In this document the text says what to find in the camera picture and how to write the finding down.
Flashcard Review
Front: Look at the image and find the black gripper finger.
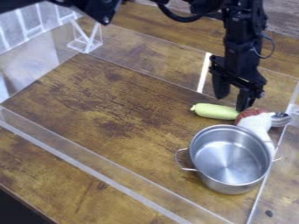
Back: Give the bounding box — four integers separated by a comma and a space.
212, 73, 229, 99
236, 87, 258, 112

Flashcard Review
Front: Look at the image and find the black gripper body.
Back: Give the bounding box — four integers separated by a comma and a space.
209, 38, 266, 95

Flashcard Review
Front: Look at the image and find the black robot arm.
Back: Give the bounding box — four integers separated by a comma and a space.
190, 0, 266, 112

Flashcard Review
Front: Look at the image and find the black robot base link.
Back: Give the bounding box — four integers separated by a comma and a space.
0, 0, 121, 25

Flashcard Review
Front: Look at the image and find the red white toy mushroom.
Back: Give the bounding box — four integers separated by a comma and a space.
234, 108, 276, 154

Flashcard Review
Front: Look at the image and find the stainless steel pot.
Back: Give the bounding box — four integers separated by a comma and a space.
174, 124, 276, 195

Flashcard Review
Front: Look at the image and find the clear acrylic front barrier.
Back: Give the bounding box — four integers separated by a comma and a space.
0, 106, 233, 224

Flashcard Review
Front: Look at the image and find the clear acrylic triangle bracket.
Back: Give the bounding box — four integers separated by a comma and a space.
66, 20, 102, 53

